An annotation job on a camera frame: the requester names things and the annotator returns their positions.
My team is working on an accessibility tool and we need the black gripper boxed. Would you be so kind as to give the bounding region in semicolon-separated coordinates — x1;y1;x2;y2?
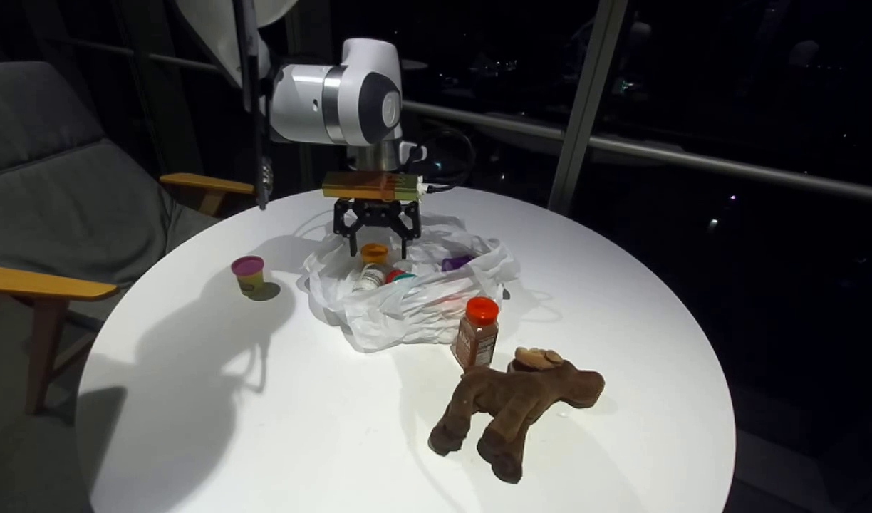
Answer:
330;193;424;263

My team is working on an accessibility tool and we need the orange lid dough tub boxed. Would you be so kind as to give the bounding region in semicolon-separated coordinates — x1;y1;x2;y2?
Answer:
358;239;393;268

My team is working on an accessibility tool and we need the white plastic bag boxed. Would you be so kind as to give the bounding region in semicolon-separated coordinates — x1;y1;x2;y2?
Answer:
296;210;522;357

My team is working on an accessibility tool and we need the magenta lid dough tub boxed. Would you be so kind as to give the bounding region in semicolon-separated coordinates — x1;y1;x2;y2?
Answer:
227;253;269;300

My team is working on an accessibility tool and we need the brown plush moose toy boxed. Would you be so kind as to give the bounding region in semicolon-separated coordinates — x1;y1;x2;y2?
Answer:
424;344;609;487

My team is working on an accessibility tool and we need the grey armchair with wooden arms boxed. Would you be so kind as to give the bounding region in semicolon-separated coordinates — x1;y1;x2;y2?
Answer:
0;60;260;513

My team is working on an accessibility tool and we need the vertical window post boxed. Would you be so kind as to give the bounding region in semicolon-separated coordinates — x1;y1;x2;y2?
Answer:
546;0;629;213

